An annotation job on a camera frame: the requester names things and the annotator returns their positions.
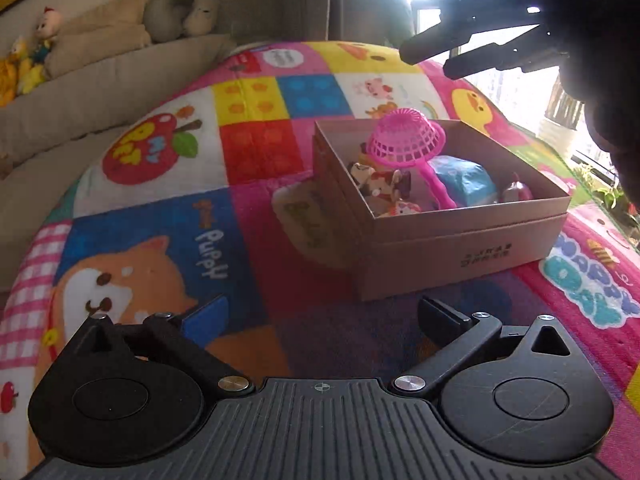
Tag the beige sofa cushion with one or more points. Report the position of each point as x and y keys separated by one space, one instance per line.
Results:
x=100 y=35

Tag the green houseplant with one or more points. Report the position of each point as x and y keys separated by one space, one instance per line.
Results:
x=605 y=190

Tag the red and white toy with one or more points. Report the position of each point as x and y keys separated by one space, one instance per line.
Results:
x=517 y=190

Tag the pink plastic net scoop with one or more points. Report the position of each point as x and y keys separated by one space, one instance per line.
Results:
x=405 y=137

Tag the beige sofa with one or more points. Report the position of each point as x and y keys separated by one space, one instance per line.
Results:
x=75 y=105

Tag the plush doll with teal clothes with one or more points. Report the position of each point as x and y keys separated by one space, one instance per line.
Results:
x=46 y=30

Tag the blue and white wipes pack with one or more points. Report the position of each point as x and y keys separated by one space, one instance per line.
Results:
x=465 y=180

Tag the yellow plush toy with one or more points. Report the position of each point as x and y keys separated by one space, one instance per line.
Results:
x=34 y=75

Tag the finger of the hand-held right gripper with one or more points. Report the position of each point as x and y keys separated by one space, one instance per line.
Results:
x=450 y=40
x=490 y=60

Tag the grey neck pillow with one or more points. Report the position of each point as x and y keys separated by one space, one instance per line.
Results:
x=170 y=17

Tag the small white and red figurine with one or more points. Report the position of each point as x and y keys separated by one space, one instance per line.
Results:
x=400 y=208

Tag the cardboard box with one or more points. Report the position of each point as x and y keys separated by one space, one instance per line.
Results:
x=450 y=255

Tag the white and brown toy figurine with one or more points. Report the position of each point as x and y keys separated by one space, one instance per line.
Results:
x=361 y=172

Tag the orange plush toy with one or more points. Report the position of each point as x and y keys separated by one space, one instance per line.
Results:
x=9 y=72

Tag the colourful printed play mat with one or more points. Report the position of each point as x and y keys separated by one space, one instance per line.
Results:
x=165 y=200

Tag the white plant pot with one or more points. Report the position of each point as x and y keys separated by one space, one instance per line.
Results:
x=562 y=125

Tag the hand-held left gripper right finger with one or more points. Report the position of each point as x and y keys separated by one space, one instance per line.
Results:
x=440 y=320

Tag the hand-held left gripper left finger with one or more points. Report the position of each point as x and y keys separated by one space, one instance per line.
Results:
x=205 y=315

